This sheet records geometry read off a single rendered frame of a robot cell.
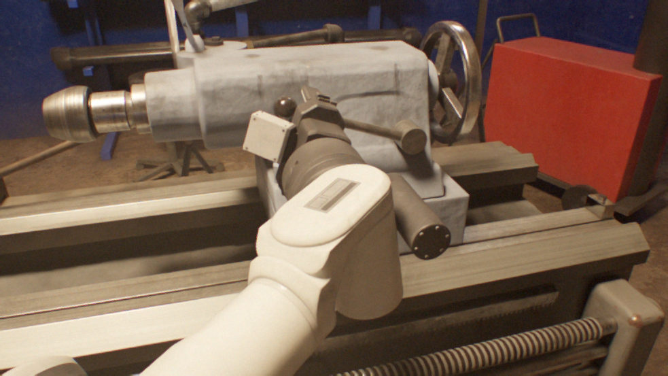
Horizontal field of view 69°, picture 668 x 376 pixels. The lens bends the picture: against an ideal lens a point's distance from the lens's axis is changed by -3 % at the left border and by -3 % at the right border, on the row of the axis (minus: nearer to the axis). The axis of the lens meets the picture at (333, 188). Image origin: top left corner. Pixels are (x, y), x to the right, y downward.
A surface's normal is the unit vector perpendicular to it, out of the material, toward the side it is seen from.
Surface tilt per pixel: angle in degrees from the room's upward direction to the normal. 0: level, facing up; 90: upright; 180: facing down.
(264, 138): 81
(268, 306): 16
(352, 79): 82
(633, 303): 0
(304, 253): 53
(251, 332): 25
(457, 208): 90
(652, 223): 0
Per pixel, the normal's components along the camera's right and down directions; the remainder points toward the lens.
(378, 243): 0.53, 0.36
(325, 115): 0.26, 0.45
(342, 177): -0.15, -0.85
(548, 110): -0.82, 0.27
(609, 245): 0.15, -0.45
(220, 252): 0.15, -0.75
